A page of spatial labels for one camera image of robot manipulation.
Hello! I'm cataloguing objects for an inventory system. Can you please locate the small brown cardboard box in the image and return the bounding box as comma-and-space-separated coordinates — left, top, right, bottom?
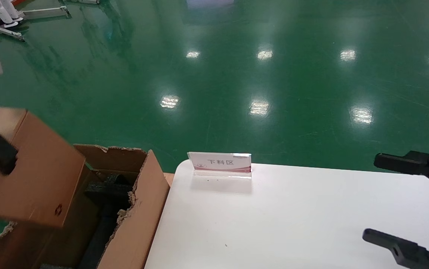
0, 107, 86, 228

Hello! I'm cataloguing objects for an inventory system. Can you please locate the large open cardboard box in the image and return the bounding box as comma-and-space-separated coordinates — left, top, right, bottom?
0, 144, 170, 269

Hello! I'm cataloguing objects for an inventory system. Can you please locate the black foam packing insert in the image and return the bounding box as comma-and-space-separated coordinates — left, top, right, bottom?
78, 174, 135, 269

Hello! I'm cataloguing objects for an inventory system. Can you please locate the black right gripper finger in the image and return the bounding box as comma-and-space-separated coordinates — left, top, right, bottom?
374, 149, 429, 195
362, 229, 429, 269

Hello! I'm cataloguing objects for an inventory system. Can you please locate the grey stand of white humanoid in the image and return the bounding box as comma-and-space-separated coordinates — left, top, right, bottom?
0, 6, 70, 41

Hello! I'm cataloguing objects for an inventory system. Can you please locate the acrylic sign with Chinese text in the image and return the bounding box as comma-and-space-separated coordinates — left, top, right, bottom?
187, 152, 252, 180

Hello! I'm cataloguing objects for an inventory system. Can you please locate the white humanoid robot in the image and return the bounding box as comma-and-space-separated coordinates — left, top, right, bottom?
0, 0, 24, 28

